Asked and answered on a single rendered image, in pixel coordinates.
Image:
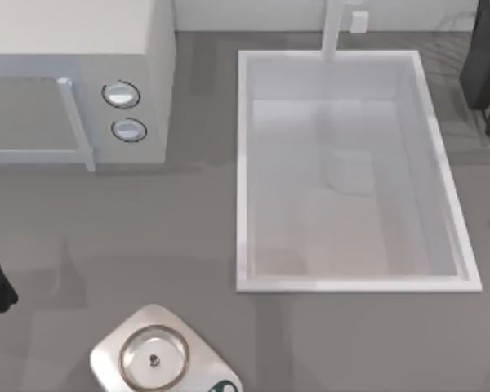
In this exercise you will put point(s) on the small round microwave knob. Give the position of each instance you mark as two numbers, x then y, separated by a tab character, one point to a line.
129	130

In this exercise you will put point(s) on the large round microwave knob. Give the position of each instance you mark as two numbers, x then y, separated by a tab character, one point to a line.
121	94

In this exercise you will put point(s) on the microwave glass door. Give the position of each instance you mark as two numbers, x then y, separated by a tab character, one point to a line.
20	114

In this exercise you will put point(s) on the pale microwave oven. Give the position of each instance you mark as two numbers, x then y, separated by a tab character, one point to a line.
155	81

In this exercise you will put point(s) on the tall white tap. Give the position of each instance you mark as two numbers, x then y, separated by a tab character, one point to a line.
330	32

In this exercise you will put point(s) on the round steel scale plate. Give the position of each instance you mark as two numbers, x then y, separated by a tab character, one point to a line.
139	359

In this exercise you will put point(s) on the white tap lever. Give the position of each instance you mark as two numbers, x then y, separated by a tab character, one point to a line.
359	22

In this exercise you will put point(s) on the white sink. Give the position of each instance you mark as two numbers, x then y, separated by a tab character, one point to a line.
351	228

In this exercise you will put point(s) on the white kitchen scale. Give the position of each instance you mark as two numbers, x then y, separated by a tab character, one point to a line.
106	351

